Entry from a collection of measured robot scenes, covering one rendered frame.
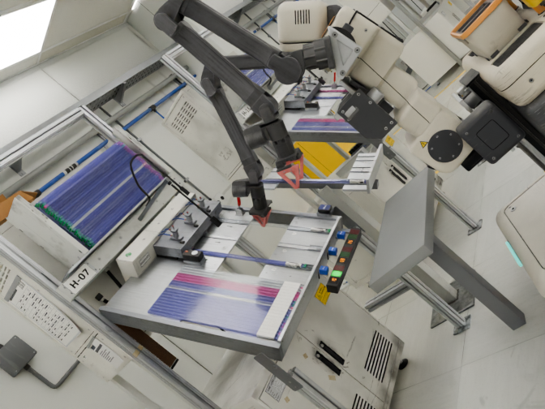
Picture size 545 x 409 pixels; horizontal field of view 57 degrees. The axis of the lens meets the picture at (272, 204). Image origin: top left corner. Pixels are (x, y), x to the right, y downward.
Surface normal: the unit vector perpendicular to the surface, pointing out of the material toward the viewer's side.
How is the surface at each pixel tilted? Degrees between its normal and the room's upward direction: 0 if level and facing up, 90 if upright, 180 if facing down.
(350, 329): 90
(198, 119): 90
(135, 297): 45
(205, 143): 90
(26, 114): 90
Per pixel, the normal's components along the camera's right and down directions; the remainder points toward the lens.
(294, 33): -0.18, 0.35
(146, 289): -0.16, -0.83
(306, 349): 0.53, -0.52
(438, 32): -0.38, 0.55
